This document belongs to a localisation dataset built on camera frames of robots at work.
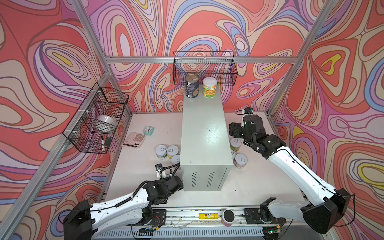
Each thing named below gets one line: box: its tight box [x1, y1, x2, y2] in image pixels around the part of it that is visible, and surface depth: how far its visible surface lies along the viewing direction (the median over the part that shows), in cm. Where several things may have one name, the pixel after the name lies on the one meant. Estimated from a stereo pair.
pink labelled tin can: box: [233, 153, 248, 169], surface depth 90 cm
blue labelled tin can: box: [185, 74, 200, 99], surface depth 76 cm
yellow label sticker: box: [198, 213, 220, 220], surface depth 74 cm
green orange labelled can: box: [202, 76, 218, 99], surface depth 78 cm
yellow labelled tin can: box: [155, 144, 168, 160], surface depth 94 cm
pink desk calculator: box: [121, 132, 147, 149], surface depth 103 cm
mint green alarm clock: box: [143, 125, 155, 136], surface depth 109 cm
